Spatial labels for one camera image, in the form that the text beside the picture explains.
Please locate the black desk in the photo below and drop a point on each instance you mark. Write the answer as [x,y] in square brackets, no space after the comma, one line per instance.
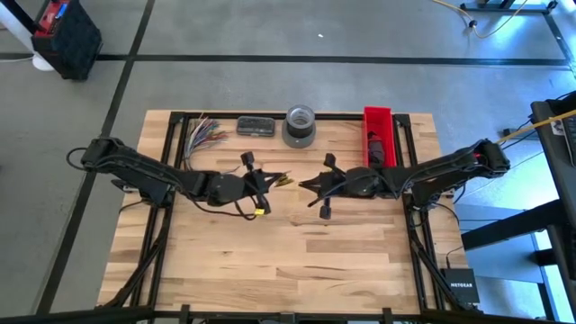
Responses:
[562,180]

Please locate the dark rectangular device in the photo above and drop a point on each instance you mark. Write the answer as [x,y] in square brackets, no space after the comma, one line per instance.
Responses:
[255,126]

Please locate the black floor stand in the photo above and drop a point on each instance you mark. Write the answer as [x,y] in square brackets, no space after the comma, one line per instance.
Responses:
[504,9]

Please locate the red plastic bin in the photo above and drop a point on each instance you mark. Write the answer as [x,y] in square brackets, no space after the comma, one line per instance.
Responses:
[382,119]

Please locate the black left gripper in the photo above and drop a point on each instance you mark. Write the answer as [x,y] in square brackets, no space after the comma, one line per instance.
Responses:
[252,186]

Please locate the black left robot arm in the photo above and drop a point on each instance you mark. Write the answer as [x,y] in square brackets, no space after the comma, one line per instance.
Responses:
[135,168]

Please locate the black tape roll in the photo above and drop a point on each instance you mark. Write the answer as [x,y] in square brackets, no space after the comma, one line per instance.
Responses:
[300,133]

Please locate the red black tool case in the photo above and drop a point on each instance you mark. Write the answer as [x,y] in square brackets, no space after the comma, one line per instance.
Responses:
[72,40]

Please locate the grey duct tape roll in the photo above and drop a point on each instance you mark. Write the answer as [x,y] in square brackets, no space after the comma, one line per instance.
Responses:
[297,143]

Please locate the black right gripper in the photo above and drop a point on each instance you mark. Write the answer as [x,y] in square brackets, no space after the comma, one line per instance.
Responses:
[346,182]

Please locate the dark bench bar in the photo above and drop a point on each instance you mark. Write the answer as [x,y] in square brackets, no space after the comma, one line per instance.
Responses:
[508,225]

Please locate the black network switch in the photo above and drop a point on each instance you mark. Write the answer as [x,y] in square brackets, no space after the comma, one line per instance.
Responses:
[461,285]

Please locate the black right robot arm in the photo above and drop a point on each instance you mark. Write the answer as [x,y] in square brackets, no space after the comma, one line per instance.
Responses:
[441,168]

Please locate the white pillar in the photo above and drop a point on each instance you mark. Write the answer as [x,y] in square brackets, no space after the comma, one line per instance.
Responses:
[42,63]

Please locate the black aluminium table frame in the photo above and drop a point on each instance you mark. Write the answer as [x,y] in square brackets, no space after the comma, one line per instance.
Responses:
[337,116]

